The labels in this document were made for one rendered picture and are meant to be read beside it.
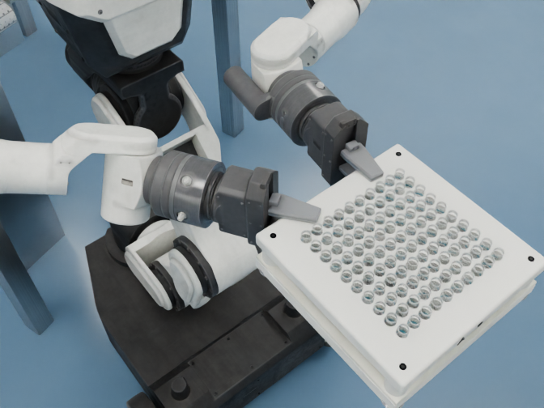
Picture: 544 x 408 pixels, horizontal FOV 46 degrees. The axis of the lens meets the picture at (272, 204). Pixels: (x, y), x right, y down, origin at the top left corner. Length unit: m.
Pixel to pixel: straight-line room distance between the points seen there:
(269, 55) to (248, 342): 0.92
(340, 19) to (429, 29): 1.90
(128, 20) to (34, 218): 1.10
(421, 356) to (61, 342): 1.42
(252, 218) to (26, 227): 1.33
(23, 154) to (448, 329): 0.53
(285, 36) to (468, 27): 2.10
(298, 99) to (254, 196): 0.19
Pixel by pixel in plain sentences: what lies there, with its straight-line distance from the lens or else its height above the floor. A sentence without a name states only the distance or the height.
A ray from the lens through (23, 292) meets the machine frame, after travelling 1.84.
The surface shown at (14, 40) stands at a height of 0.79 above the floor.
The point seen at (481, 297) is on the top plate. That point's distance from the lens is 0.75.
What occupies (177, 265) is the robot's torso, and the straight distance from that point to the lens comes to 1.29.
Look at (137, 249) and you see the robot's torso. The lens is 1.67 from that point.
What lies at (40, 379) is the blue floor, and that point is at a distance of 1.94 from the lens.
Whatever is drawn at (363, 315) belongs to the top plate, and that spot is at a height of 1.06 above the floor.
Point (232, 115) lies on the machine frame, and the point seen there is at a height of 0.11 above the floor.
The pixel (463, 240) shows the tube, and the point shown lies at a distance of 0.79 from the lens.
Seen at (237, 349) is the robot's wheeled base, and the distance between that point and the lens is 1.66.
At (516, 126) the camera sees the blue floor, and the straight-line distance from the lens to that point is 2.58.
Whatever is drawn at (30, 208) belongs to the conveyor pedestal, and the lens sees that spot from 2.01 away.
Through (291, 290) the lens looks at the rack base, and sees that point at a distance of 0.77.
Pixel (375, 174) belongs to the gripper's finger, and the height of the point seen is 1.07.
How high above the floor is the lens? 1.68
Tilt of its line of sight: 51 degrees down
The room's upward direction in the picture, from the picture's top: straight up
